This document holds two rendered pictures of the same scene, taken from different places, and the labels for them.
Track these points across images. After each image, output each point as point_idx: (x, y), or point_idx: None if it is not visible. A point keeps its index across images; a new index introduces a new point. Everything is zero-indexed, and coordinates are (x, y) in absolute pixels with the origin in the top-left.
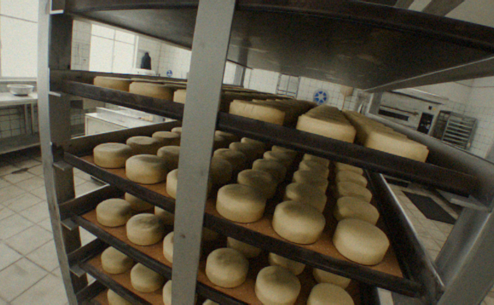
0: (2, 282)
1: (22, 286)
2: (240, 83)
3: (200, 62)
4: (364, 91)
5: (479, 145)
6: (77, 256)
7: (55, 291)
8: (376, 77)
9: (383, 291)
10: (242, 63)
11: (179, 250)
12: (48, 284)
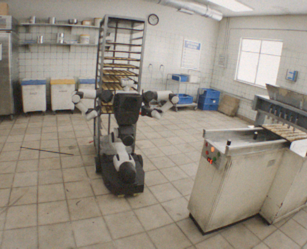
0: (197, 143)
1: (193, 145)
2: (141, 51)
3: (114, 48)
4: (107, 43)
5: None
6: (126, 70)
7: (186, 149)
8: (106, 44)
9: (27, 226)
10: (134, 46)
11: (113, 61)
12: (191, 148)
